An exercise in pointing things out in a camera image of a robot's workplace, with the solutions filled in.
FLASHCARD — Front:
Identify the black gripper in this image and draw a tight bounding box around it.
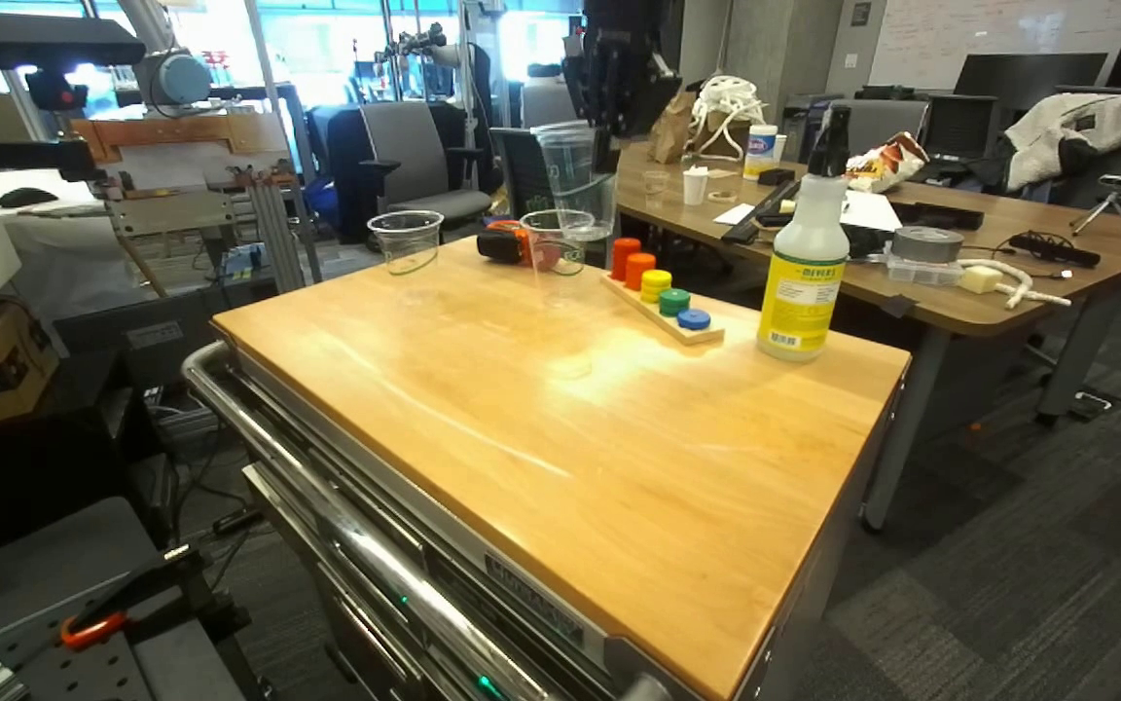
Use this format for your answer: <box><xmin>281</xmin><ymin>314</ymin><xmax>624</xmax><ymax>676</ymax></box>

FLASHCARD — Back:
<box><xmin>566</xmin><ymin>28</ymin><xmax>679</xmax><ymax>178</ymax></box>

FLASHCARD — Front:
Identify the tall clear plastic cup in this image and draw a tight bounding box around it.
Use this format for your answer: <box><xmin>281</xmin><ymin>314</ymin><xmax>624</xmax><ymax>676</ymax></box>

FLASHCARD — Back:
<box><xmin>528</xmin><ymin>115</ymin><xmax>619</xmax><ymax>245</ymax></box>

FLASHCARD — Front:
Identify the brown paper bag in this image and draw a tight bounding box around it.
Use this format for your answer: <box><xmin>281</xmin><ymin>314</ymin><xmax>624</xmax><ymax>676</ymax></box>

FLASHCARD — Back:
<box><xmin>648</xmin><ymin>84</ymin><xmax>700</xmax><ymax>166</ymax></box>

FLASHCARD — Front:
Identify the small white paper cup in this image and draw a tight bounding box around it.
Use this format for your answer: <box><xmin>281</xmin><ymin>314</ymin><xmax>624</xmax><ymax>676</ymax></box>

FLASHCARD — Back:
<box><xmin>679</xmin><ymin>162</ymin><xmax>718</xmax><ymax>209</ymax></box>

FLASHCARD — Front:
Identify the short clear plastic cup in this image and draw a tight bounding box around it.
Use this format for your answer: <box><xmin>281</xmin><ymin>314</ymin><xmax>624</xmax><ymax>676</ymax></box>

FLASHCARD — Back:
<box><xmin>519</xmin><ymin>206</ymin><xmax>601</xmax><ymax>275</ymax></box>
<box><xmin>364</xmin><ymin>206</ymin><xmax>449</xmax><ymax>275</ymax></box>

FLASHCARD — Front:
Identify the red flat object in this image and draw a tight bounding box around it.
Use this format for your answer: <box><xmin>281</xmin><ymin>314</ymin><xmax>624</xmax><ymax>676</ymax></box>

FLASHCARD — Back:
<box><xmin>606</xmin><ymin>233</ymin><xmax>648</xmax><ymax>284</ymax></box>

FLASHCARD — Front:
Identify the orange toy cylinder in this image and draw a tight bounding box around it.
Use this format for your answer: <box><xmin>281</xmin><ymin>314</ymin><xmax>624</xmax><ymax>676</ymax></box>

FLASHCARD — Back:
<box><xmin>624</xmin><ymin>250</ymin><xmax>663</xmax><ymax>296</ymax></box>

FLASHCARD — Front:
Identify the black and orange block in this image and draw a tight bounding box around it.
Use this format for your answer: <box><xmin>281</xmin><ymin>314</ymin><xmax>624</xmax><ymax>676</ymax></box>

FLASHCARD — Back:
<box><xmin>470</xmin><ymin>219</ymin><xmax>540</xmax><ymax>272</ymax></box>

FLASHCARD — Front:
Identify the yellow toy cylinder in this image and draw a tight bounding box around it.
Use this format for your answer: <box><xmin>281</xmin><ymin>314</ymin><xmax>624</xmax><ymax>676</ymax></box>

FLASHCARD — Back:
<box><xmin>637</xmin><ymin>263</ymin><xmax>679</xmax><ymax>310</ymax></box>

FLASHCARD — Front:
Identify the white wipes canister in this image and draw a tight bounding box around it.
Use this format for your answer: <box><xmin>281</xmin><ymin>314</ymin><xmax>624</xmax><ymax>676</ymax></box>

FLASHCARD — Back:
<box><xmin>739</xmin><ymin>121</ymin><xmax>783</xmax><ymax>184</ymax></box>

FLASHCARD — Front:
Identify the green toy cylinder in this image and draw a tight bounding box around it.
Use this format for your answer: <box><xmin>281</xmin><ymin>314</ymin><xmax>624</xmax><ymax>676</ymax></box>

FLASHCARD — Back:
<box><xmin>656</xmin><ymin>284</ymin><xmax>697</xmax><ymax>323</ymax></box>

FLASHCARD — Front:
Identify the grey office chair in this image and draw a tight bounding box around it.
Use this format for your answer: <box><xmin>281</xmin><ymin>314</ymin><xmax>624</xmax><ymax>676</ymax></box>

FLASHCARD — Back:
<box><xmin>356</xmin><ymin>97</ymin><xmax>504</xmax><ymax>245</ymax></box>

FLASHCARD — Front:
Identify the yellow label spray bottle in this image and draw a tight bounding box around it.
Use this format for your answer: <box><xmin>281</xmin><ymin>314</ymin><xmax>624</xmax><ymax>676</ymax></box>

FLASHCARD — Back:
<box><xmin>757</xmin><ymin>135</ymin><xmax>851</xmax><ymax>365</ymax></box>

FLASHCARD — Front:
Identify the colourful snack bag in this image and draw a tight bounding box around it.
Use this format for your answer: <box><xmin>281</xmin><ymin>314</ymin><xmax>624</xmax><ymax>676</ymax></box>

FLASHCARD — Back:
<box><xmin>842</xmin><ymin>126</ymin><xmax>934</xmax><ymax>197</ymax></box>

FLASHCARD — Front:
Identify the black keyboard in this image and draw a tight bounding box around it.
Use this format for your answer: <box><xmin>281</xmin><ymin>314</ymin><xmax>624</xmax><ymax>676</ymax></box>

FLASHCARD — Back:
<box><xmin>888</xmin><ymin>197</ymin><xmax>990</xmax><ymax>237</ymax></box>

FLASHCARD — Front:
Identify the small black monitor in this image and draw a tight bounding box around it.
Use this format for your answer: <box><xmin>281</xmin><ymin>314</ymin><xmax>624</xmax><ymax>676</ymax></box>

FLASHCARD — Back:
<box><xmin>919</xmin><ymin>89</ymin><xmax>1008</xmax><ymax>166</ymax></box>

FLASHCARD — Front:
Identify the large black monitor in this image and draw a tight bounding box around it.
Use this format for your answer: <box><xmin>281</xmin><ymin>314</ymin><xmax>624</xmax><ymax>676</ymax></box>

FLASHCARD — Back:
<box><xmin>951</xmin><ymin>48</ymin><xmax>1114</xmax><ymax>128</ymax></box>

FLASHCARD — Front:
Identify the black remote control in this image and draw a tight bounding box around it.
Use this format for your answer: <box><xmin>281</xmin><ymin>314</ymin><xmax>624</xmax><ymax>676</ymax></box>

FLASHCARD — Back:
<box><xmin>1001</xmin><ymin>227</ymin><xmax>1107</xmax><ymax>275</ymax></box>

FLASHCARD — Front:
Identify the white jacket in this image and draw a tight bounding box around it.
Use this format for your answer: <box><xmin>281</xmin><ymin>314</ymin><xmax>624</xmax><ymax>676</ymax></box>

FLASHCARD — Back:
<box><xmin>1001</xmin><ymin>84</ymin><xmax>1121</xmax><ymax>197</ymax></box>

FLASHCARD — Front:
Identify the grey metal tool cart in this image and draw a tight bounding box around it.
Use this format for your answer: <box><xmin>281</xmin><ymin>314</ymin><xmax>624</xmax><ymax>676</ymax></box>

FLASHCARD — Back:
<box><xmin>175</xmin><ymin>335</ymin><xmax>919</xmax><ymax>701</ymax></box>

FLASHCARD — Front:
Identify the brown office desk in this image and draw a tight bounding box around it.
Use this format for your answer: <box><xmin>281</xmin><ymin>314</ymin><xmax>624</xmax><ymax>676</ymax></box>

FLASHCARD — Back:
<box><xmin>613</xmin><ymin>134</ymin><xmax>1121</xmax><ymax>537</ymax></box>

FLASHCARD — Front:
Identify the white coiled cable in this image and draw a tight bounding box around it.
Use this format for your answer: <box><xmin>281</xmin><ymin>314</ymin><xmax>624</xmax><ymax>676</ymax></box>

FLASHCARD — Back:
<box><xmin>685</xmin><ymin>69</ymin><xmax>772</xmax><ymax>162</ymax></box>

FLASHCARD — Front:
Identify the chrome cart handle bar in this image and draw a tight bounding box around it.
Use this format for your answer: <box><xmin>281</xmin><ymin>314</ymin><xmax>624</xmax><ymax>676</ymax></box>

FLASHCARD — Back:
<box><xmin>181</xmin><ymin>340</ymin><xmax>569</xmax><ymax>701</ymax></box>

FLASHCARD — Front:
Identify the black overhead camera bar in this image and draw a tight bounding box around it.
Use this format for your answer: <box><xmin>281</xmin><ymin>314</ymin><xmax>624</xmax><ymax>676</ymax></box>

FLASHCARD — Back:
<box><xmin>0</xmin><ymin>8</ymin><xmax>151</xmax><ymax>73</ymax></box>

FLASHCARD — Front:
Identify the grey metal base plate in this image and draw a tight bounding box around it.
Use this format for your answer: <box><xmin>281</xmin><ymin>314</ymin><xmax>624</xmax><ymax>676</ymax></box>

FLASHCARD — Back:
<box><xmin>0</xmin><ymin>493</ymin><xmax>251</xmax><ymax>701</ymax></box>

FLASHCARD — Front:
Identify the orange clamp handle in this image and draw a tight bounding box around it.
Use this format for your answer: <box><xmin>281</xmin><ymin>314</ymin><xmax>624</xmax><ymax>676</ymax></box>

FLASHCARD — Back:
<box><xmin>60</xmin><ymin>607</ymin><xmax>131</xmax><ymax>655</ymax></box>

